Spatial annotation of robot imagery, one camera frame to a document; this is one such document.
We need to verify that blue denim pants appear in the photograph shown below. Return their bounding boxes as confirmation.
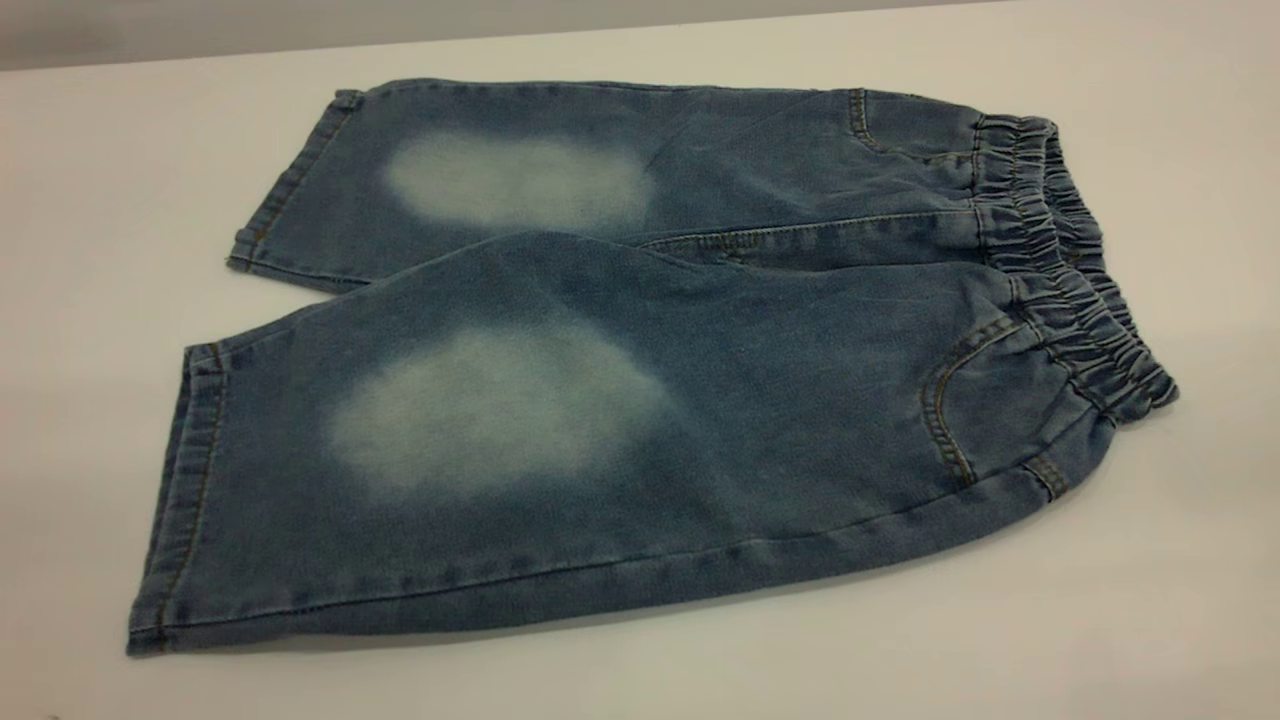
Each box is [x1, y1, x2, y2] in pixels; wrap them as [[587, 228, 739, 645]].
[[125, 78, 1179, 658]]

